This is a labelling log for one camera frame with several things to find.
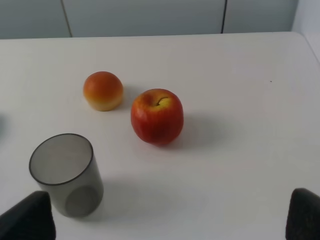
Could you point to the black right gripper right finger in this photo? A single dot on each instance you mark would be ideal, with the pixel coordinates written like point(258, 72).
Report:
point(303, 219)

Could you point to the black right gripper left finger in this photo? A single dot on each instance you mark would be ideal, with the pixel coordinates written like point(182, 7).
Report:
point(29, 219)

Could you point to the grey translucent cup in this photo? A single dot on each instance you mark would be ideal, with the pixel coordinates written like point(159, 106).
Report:
point(65, 166)

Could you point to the orange round bread bun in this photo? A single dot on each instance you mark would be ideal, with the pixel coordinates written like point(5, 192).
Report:
point(103, 91)

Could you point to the red apple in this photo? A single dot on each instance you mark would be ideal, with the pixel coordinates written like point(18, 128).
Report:
point(157, 116)

